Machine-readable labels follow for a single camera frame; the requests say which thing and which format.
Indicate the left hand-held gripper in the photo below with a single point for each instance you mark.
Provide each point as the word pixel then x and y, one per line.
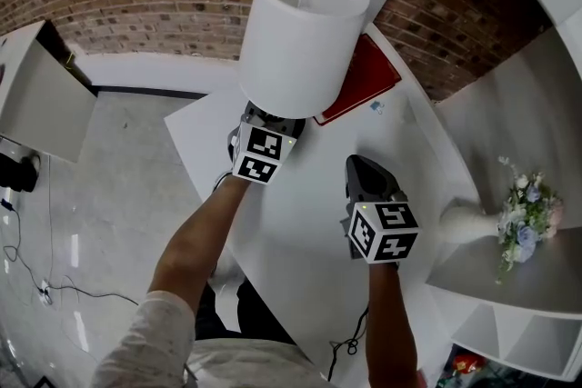
pixel 259 150

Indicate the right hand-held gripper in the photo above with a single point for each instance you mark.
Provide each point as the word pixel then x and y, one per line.
pixel 379 231

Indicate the white lamp with drum shade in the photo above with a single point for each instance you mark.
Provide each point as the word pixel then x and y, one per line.
pixel 295 45

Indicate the person's left forearm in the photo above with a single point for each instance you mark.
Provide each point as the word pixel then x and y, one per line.
pixel 200 241

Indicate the person's right forearm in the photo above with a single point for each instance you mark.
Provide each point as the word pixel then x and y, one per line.
pixel 391 322

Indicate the white table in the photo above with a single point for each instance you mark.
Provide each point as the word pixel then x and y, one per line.
pixel 309 204

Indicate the white vase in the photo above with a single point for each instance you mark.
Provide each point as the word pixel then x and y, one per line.
pixel 468 222

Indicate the red book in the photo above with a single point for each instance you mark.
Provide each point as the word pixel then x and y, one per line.
pixel 364 82

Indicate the person's white shoe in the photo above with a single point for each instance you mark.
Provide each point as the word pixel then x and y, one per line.
pixel 226 270

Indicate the small blue clip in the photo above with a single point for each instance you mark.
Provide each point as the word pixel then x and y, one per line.
pixel 377 106

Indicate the bunch of pale flowers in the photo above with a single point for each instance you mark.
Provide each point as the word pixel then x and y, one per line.
pixel 527 218

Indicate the person's black trousers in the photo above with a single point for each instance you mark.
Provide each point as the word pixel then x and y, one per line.
pixel 254 313

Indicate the colourful toys under shelf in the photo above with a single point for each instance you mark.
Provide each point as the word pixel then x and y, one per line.
pixel 468 365

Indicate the white shelf unit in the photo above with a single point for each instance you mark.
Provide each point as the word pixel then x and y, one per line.
pixel 523 104

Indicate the white cabinet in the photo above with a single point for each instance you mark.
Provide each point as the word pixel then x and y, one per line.
pixel 41 100

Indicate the person's light speckled shirt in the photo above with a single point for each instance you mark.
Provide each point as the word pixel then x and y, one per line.
pixel 150 354

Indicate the black device on floor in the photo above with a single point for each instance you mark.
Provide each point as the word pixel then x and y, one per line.
pixel 18 172

